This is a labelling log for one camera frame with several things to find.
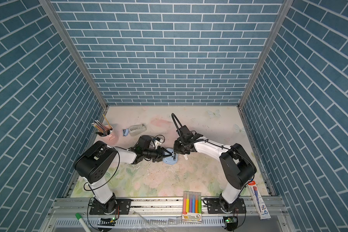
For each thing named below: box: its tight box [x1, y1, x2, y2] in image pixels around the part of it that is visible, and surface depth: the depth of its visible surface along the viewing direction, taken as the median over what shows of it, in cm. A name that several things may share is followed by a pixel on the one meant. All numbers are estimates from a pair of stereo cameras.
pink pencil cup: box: [98, 125, 119, 146], surface depth 93 cm
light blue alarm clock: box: [162, 147, 179, 165], surface depth 88 cm
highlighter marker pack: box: [181, 190, 203, 223], surface depth 75 cm
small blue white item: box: [122, 128, 130, 137], surface depth 104 cm
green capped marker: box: [75, 212, 91, 232], surface depth 71 cm
